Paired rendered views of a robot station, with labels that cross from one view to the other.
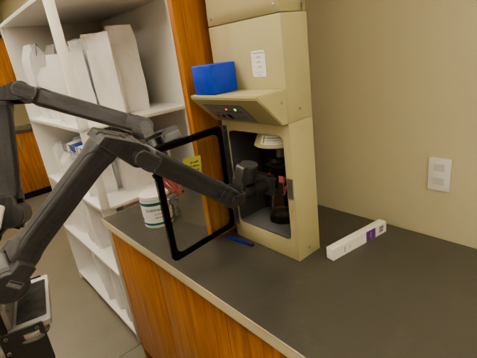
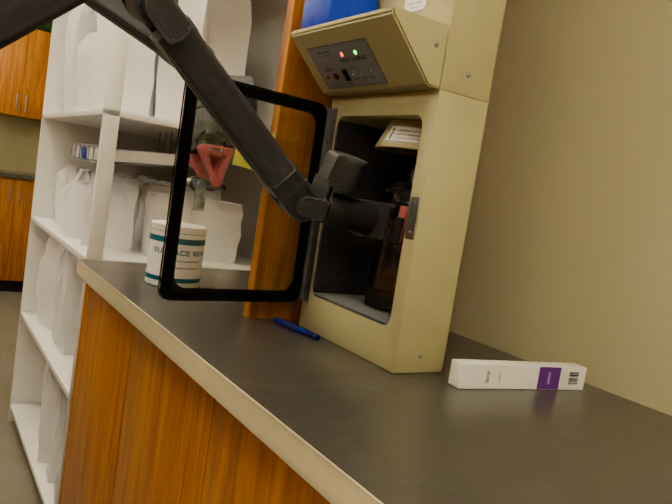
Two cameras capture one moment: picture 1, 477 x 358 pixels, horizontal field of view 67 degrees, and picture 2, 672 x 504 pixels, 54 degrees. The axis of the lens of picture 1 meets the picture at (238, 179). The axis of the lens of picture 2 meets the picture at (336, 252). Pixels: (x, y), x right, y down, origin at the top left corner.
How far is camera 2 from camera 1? 0.43 m
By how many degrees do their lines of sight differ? 15
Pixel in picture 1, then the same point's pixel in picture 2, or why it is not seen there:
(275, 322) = (296, 411)
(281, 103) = (435, 43)
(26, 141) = (29, 196)
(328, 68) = (545, 85)
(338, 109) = (546, 157)
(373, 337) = (484, 475)
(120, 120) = not seen: hidden behind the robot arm
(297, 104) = (464, 63)
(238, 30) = not seen: outside the picture
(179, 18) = not seen: outside the picture
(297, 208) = (416, 259)
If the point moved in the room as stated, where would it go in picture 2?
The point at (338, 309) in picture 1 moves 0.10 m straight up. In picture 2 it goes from (433, 431) to (446, 356)
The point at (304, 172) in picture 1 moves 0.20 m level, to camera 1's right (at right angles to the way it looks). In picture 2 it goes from (448, 197) to (569, 216)
